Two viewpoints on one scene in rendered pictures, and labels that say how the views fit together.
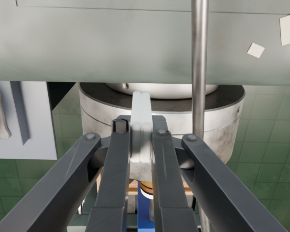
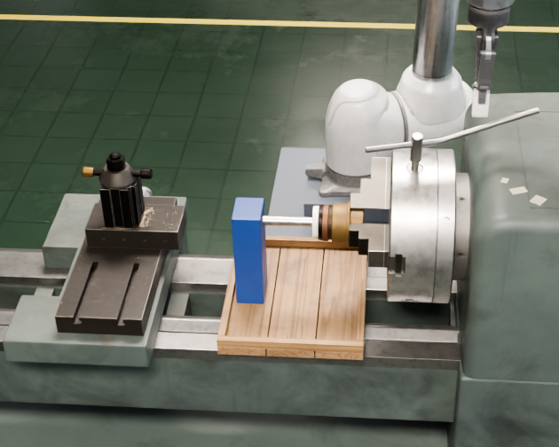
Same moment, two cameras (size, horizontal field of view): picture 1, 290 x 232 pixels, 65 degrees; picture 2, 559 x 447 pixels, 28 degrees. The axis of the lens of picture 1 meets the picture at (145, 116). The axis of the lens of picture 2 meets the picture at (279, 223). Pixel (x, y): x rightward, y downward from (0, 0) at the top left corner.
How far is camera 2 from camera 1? 213 cm
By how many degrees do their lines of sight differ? 57
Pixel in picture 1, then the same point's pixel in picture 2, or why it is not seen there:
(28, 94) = not seen: hidden behind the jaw
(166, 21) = (515, 151)
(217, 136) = (430, 192)
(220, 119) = (445, 192)
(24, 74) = not seen: hidden behind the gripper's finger
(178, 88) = (463, 186)
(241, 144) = not seen: outside the picture
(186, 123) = (446, 168)
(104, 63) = (488, 133)
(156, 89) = (461, 177)
